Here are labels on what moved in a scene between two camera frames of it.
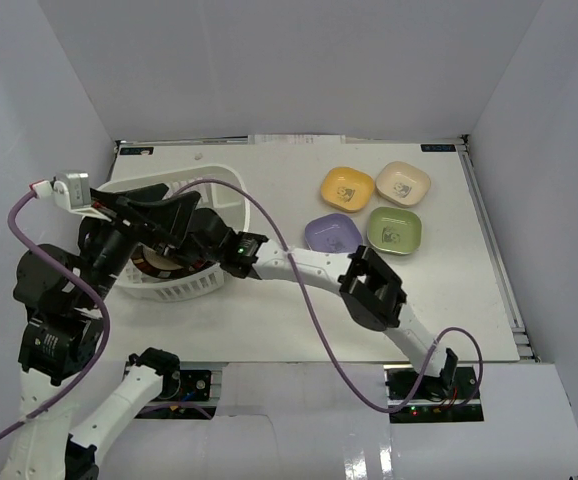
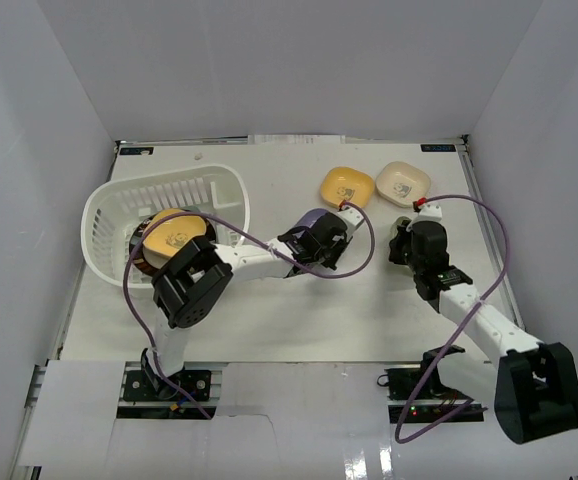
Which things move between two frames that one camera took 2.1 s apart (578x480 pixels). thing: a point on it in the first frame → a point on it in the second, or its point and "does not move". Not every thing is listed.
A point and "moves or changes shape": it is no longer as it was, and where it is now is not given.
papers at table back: [296, 139] does not move
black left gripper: [120, 214] → [342, 245]
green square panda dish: [394, 230] moves or changes shape
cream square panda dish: [402, 184] does not move
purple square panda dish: [333, 232] moves or changes shape
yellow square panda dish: [347, 189] does not move
